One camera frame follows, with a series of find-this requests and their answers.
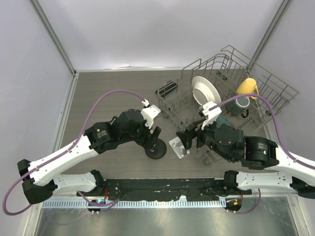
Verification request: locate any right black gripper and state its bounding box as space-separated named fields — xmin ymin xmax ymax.
xmin=176 ymin=115 xmax=234 ymax=162

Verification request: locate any black round phone stand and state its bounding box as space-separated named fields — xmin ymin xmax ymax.
xmin=145 ymin=139 xmax=167 ymax=160

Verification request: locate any silver phone stand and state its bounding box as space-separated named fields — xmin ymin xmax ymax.
xmin=169 ymin=137 xmax=190 ymax=159

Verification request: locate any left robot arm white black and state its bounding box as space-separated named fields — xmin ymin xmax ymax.
xmin=18 ymin=105 xmax=167 ymax=205

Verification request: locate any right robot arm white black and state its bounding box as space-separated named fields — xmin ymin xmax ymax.
xmin=176 ymin=122 xmax=315 ymax=199

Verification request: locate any blue ceramic plate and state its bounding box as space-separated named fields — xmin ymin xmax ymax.
xmin=216 ymin=114 xmax=233 ymax=128

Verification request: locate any white plate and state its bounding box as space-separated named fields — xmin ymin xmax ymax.
xmin=191 ymin=76 xmax=221 ymax=106

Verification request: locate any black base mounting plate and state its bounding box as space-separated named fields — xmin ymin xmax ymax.
xmin=106 ymin=178 xmax=252 ymax=202

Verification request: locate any dark green mug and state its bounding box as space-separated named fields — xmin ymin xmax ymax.
xmin=227 ymin=96 xmax=250 ymax=118

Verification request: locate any yellow mug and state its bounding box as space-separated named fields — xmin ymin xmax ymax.
xmin=236 ymin=78 xmax=259 ymax=95

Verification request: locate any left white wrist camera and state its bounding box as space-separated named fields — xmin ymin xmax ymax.
xmin=141 ymin=105 xmax=161 ymax=129

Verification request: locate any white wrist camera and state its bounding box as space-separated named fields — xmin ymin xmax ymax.
xmin=141 ymin=105 xmax=161 ymax=129
xmin=199 ymin=101 xmax=221 ymax=130

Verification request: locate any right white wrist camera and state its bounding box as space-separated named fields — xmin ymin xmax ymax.
xmin=199 ymin=101 xmax=221 ymax=130

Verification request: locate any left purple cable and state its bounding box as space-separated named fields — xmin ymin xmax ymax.
xmin=2 ymin=89 xmax=150 ymax=217

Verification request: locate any purple cable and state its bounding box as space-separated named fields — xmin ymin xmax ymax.
xmin=2 ymin=89 xmax=150 ymax=217
xmin=209 ymin=93 xmax=315 ymax=170

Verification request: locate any slotted cable duct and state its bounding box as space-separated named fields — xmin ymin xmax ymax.
xmin=42 ymin=199 xmax=226 ymax=208

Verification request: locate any grey wire dish rack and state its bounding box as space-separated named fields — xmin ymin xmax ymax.
xmin=155 ymin=45 xmax=299 ymax=166

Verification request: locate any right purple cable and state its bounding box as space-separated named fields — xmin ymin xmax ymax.
xmin=209 ymin=93 xmax=315 ymax=170

